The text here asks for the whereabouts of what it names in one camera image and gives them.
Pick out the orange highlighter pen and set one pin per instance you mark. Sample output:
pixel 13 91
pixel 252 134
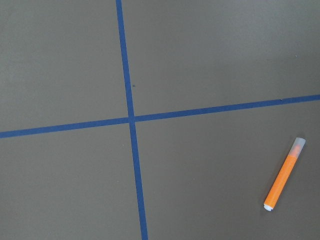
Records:
pixel 284 174

